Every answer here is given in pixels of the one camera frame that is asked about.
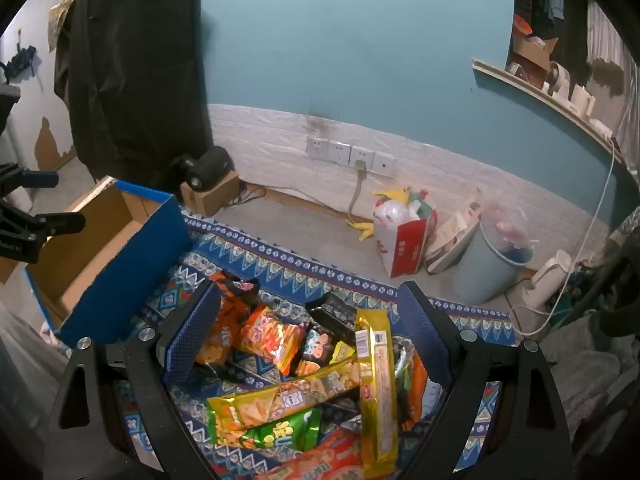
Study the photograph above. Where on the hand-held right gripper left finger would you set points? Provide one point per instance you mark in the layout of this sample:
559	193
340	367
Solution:
185	342

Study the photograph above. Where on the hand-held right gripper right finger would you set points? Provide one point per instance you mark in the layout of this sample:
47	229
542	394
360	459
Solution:
425	342

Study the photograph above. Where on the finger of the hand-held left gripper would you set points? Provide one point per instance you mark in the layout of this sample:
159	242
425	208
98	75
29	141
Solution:
57	225
37	179

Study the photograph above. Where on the orange snack packet white lettering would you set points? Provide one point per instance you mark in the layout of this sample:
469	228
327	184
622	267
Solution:
225	330

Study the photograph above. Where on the blue-sided cardboard box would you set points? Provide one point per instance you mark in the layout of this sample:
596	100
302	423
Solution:
100	240

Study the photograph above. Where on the long gold snack packet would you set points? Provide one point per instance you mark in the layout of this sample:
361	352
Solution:
377	385
280	400

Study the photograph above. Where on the orange-red chips packet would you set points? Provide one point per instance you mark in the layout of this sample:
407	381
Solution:
267	340

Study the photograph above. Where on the large red snack packet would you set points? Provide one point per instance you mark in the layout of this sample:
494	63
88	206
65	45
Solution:
325	460

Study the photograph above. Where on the orange foil snack packet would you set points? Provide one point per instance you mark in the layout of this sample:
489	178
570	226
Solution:
412	390

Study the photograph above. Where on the small yellow snack packet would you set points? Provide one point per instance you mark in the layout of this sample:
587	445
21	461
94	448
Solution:
342	352

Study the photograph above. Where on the blue trash bin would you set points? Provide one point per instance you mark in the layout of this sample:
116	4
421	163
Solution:
480	270

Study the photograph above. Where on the black snack packet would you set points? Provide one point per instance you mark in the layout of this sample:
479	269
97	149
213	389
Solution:
335	312

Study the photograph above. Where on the red and white paper bag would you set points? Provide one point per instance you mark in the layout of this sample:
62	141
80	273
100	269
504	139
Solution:
405	247

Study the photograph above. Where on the cartoon print snack packet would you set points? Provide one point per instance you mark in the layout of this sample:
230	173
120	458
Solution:
315	352

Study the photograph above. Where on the black cloth cover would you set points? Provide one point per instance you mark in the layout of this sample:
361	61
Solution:
130	75

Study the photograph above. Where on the blue patterned tablecloth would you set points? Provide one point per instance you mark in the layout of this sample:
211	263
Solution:
280	260

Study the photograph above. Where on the green snack packet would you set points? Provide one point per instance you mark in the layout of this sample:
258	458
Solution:
280	435

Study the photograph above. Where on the white plastic appliance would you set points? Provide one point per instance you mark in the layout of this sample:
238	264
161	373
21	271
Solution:
545	280

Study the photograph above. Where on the small cardboard box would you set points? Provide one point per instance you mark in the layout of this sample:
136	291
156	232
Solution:
215	200

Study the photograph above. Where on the white paper boxes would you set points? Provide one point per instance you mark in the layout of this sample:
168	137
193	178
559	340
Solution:
582	100

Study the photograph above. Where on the tape roll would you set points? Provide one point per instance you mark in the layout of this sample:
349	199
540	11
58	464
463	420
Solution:
557	79

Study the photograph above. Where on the brown cardboard box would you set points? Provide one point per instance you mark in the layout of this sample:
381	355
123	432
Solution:
535	55

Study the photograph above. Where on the orange bowl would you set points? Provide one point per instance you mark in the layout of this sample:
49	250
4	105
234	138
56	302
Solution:
522	25

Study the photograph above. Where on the black security camera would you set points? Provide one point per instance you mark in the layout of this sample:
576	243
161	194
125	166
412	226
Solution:
210	167

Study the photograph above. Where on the white wall socket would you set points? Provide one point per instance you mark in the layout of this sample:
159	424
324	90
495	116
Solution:
316	147
361	156
339	152
385	164

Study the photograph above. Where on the white wall shelf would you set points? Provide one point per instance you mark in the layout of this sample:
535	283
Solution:
550	102

